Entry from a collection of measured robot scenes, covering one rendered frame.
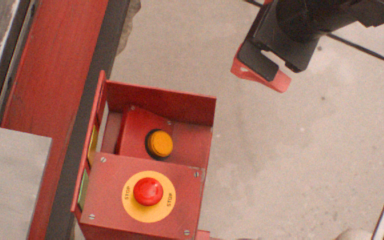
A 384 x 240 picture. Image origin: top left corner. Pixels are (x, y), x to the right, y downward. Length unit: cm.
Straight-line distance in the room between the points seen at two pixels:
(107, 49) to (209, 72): 27
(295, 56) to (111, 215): 37
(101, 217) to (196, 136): 21
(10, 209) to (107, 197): 25
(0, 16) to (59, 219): 83
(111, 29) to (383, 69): 72
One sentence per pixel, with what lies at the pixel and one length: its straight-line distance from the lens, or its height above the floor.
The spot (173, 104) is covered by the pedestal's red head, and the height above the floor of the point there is 77.
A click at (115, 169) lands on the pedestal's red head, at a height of 78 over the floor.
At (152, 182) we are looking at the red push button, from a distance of 101.
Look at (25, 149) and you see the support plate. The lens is 83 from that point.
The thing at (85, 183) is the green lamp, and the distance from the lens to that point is 101.
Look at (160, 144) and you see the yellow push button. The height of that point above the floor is 73.
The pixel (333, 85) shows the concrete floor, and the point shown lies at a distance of 199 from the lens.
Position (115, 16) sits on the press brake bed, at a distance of 199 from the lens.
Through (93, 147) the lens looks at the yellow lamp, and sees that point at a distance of 102.
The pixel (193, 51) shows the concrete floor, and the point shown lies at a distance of 199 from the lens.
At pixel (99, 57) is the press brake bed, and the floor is 5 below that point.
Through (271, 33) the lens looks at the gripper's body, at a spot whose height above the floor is 109.
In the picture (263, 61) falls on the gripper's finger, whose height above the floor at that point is 106.
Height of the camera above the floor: 177
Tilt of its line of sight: 68 degrees down
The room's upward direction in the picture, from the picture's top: 4 degrees clockwise
